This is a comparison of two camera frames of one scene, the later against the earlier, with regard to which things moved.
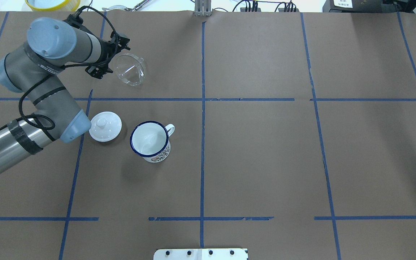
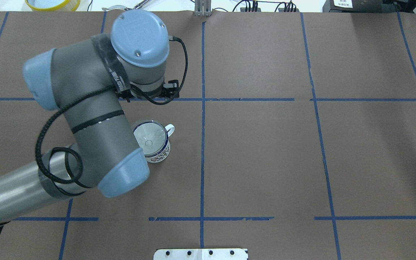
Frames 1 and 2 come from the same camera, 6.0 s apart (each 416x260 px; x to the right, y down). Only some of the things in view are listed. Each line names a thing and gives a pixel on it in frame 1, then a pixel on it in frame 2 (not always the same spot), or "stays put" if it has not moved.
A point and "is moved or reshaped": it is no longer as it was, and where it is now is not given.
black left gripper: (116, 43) to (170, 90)
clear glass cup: (130, 68) is moved or reshaped
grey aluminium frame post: (203, 8) stays put
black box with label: (353, 6) stays put
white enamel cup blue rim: (150, 140) stays put
